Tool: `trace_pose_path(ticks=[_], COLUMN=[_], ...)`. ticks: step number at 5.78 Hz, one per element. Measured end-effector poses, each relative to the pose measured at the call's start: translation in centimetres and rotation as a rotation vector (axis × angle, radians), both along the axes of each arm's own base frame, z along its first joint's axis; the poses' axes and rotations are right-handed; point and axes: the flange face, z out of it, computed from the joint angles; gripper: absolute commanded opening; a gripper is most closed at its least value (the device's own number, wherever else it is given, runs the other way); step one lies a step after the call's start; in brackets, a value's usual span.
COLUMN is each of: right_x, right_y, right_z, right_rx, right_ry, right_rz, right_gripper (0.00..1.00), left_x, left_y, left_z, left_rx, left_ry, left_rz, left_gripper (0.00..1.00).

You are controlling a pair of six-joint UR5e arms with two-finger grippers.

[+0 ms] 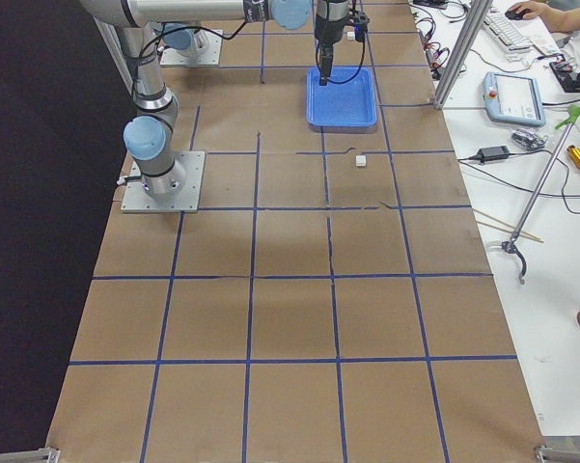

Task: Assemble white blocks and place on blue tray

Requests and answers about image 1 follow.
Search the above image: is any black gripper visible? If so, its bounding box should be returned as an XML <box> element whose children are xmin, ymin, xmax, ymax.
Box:
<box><xmin>315</xmin><ymin>0</ymin><xmax>370</xmax><ymax>86</ymax></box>

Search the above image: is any blue plastic tray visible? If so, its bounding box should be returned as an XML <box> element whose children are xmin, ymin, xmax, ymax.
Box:
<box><xmin>305</xmin><ymin>66</ymin><xmax>377</xmax><ymax>133</ymax></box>

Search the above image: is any person forearm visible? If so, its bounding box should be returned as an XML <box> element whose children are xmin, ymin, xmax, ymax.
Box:
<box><xmin>553</xmin><ymin>7</ymin><xmax>580</xmax><ymax>33</ymax></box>

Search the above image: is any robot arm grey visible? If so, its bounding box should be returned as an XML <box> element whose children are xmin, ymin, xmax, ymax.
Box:
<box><xmin>82</xmin><ymin>1</ymin><xmax>370</xmax><ymax>199</ymax></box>
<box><xmin>152</xmin><ymin>22</ymin><xmax>210</xmax><ymax>58</ymax></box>

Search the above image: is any person hand on mouse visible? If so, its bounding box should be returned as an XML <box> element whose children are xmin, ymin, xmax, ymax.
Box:
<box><xmin>505</xmin><ymin>1</ymin><xmax>558</xmax><ymax>20</ymax></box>

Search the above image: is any black power adapter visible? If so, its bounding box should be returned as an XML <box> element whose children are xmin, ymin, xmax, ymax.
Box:
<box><xmin>477</xmin><ymin>146</ymin><xmax>511</xmax><ymax>164</ymax></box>

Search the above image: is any teach pendant tablet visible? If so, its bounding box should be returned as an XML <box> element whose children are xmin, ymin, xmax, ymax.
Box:
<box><xmin>483</xmin><ymin>71</ymin><xmax>546</xmax><ymax>127</ymax></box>

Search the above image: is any white keyboard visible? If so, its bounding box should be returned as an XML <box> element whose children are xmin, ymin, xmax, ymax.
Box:
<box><xmin>483</xmin><ymin>11</ymin><xmax>533</xmax><ymax>54</ymax></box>

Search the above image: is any wooden chopstick pair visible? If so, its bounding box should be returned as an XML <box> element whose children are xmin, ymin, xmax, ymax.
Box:
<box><xmin>472</xmin><ymin>208</ymin><xmax>543</xmax><ymax>243</ymax></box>

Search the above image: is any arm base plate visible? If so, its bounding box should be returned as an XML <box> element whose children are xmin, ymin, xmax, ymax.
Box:
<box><xmin>160</xmin><ymin>30</ymin><xmax>222</xmax><ymax>68</ymax></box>
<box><xmin>121</xmin><ymin>151</ymin><xmax>206</xmax><ymax>213</ymax></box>

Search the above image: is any aluminium frame post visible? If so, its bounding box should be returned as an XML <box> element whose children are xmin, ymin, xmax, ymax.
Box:
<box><xmin>432</xmin><ymin>0</ymin><xmax>492</xmax><ymax>109</ymax></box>

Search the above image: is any green handled reacher grabber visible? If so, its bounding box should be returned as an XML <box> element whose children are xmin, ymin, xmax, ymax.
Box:
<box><xmin>500</xmin><ymin>104</ymin><xmax>580</xmax><ymax>285</ymax></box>

